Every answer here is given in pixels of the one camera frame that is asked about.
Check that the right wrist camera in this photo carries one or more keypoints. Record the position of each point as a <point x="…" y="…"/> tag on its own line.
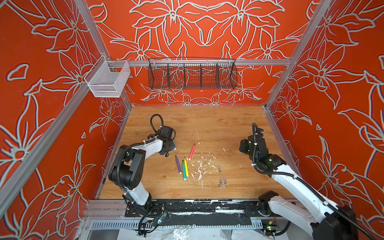
<point x="258" y="131"/>

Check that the purple marker pen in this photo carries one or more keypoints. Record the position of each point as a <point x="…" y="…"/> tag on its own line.
<point x="178" y="165"/>

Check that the pink marker pen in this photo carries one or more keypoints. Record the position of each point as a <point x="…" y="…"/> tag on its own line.
<point x="192" y="152"/>

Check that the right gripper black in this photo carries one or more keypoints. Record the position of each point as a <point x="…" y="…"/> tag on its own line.
<point x="243" y="145"/>

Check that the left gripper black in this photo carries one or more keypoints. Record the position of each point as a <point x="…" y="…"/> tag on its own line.
<point x="171" y="145"/>

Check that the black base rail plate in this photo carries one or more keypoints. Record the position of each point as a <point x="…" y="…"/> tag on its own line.
<point x="211" y="211"/>

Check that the green marker pen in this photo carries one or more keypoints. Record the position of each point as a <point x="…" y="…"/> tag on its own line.
<point x="184" y="171"/>

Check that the black wire basket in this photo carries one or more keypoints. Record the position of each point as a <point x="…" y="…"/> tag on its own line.
<point x="192" y="74"/>

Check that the grey cable duct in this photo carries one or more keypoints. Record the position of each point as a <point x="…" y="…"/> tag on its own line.
<point x="134" y="224"/>

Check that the yellow marker pen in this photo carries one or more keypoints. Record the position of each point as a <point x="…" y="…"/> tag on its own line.
<point x="186" y="166"/>

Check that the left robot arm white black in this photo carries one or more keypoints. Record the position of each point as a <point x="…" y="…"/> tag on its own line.
<point x="128" y="166"/>

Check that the white mesh basket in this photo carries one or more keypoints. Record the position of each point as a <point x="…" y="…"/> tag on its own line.
<point x="107" y="79"/>

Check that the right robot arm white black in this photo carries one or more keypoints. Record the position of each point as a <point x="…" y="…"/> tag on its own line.
<point x="320" y="217"/>

